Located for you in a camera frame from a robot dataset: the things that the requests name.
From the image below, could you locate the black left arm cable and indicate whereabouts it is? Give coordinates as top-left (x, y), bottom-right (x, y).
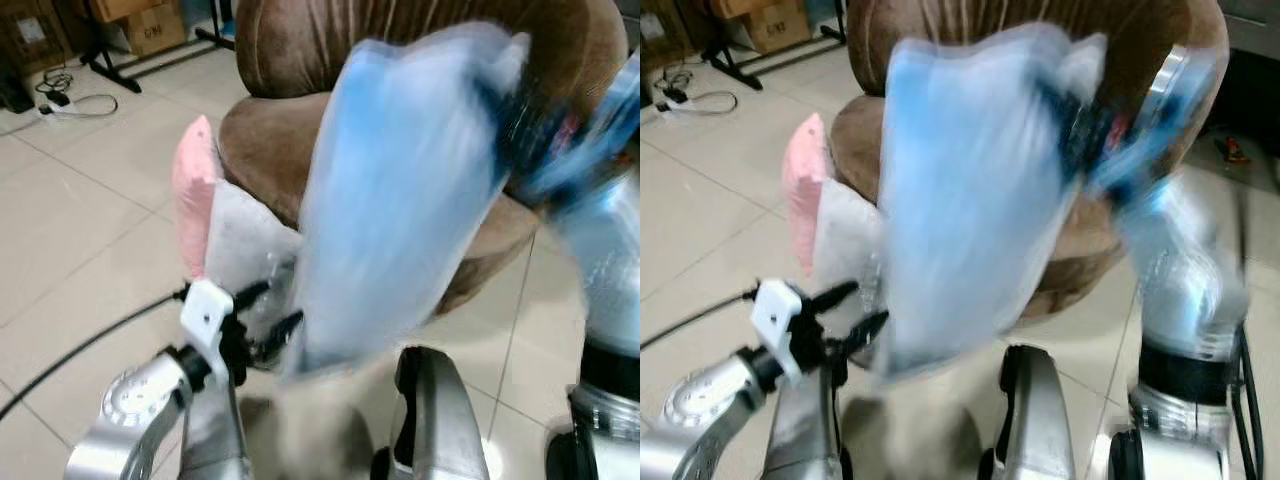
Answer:
top-left (640, 288), bottom-right (759, 352)
top-left (0, 288), bottom-right (192, 423)

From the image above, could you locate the brown cardboard box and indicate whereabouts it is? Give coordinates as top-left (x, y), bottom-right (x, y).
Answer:
top-left (708, 0), bottom-right (812, 55)
top-left (88, 0), bottom-right (188, 57)

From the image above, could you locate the dark storage crate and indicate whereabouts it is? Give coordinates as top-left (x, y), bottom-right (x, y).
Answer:
top-left (0, 0), bottom-right (79, 113)

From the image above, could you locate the dark cabinet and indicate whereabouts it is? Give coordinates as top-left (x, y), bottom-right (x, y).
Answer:
top-left (1222, 0), bottom-right (1280, 153)

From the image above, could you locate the silver robot leg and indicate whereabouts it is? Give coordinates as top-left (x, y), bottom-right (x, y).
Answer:
top-left (371, 345), bottom-right (493, 480)
top-left (978, 345), bottom-right (1079, 480)

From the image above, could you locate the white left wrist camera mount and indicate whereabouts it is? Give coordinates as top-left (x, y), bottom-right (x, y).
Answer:
top-left (751, 279), bottom-right (808, 387)
top-left (179, 279), bottom-right (237, 387)

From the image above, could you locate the light grey pillow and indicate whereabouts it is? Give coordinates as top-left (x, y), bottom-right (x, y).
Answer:
top-left (203, 179), bottom-right (303, 333)
top-left (811, 178), bottom-right (893, 333)

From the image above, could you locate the white power strip with cable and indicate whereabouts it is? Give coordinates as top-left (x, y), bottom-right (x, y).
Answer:
top-left (655, 68), bottom-right (740, 117)
top-left (36, 70), bottom-right (120, 123)

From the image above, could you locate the brown round velvet sofa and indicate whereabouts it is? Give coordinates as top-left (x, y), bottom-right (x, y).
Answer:
top-left (828, 0), bottom-right (1230, 323)
top-left (218, 0), bottom-right (630, 317)

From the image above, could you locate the black metal rack stand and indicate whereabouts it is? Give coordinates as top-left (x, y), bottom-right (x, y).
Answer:
top-left (698, 0), bottom-right (847, 92)
top-left (78, 0), bottom-right (237, 94)

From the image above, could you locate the pink pillow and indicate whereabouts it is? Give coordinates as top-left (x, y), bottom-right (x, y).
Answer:
top-left (781, 112), bottom-right (837, 278)
top-left (170, 114), bottom-right (227, 282)

